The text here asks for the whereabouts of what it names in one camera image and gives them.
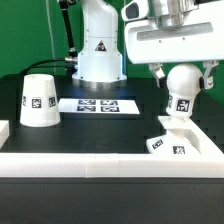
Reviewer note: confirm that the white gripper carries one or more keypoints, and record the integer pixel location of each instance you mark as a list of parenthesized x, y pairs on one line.
[(178, 31)]

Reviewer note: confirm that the white lamp bulb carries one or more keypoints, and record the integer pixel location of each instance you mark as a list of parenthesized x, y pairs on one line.
[(183, 83)]

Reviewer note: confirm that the white lamp base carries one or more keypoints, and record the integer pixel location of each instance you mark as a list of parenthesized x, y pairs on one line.
[(174, 141)]

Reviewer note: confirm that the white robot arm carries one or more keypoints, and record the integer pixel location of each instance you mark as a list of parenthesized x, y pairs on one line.
[(99, 61)]

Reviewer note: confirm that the white lamp shade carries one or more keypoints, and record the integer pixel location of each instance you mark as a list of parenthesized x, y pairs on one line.
[(39, 106)]

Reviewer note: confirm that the white marker sheet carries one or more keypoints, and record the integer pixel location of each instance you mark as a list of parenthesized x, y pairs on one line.
[(104, 106)]

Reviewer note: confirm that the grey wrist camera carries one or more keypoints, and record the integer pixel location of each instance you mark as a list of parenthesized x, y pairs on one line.
[(135, 10)]

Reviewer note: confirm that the white border frame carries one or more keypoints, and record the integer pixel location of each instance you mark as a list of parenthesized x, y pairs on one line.
[(210, 164)]

